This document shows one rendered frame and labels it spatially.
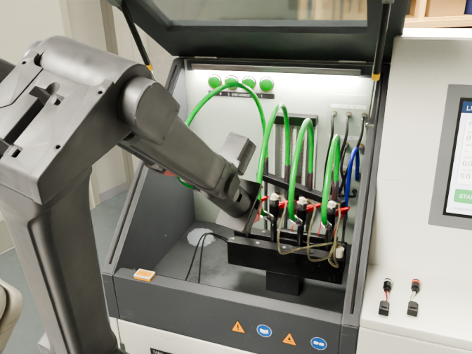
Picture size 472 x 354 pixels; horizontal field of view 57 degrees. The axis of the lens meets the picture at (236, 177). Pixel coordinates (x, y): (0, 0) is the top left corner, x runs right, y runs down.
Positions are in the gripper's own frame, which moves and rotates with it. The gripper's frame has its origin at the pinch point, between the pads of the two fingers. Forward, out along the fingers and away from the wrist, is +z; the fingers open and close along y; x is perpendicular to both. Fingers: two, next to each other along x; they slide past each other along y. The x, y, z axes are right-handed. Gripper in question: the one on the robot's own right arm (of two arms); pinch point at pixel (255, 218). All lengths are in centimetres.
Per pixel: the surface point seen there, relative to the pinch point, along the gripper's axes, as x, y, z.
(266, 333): -0.6, -22.0, 27.5
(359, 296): -19.7, -5.6, 25.8
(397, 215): -21.5, 17.9, 32.4
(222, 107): 43, 39, 30
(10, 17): 237, 87, 45
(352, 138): 0, 42, 42
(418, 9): 68, 329, 308
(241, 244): 17.8, -2.5, 32.1
